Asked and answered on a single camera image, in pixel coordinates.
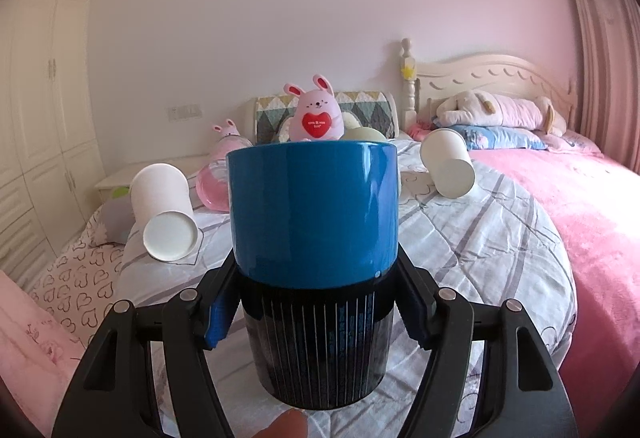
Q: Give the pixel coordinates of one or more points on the blue and black cup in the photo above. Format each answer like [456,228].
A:
[312,213]

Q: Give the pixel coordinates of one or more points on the white nightstand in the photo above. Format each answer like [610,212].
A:
[117,177]

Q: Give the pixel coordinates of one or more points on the white paper cup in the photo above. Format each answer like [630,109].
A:
[447,158]
[160,198]

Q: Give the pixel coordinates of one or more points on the pink pillow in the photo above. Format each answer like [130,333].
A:
[575,142]

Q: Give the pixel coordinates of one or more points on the patterned diamond cushion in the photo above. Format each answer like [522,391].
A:
[367,111]

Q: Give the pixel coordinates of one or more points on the grey and green cushion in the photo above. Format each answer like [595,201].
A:
[114,218]

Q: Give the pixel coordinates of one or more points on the cream wardrobe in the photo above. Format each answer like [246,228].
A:
[45,118]

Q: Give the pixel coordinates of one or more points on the white wall socket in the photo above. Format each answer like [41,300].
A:
[185,112]

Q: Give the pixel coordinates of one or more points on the pink rabbit-lid water bottle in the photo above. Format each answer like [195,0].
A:
[215,178]

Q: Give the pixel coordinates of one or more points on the pink rabbit toy red heart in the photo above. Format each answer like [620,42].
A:
[316,116]

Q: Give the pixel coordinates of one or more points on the pink fluffy blanket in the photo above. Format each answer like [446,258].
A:
[590,228]

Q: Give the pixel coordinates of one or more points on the blue floral pillow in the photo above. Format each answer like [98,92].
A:
[500,137]

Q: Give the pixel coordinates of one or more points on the heart print bed sheet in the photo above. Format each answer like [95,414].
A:
[85,278]

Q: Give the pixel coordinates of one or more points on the pink curtain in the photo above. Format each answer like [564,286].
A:
[605,53]

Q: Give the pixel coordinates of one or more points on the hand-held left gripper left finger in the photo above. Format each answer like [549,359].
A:
[219,321]

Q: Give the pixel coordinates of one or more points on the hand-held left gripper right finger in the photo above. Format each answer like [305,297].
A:
[414,313]

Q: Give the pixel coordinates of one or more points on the pink floral cloth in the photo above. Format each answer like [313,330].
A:
[30,348]

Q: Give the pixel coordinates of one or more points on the long plush dog toy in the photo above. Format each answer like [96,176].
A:
[500,111]

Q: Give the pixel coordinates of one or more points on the cream wooden bed headboard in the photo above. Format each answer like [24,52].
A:
[500,73]

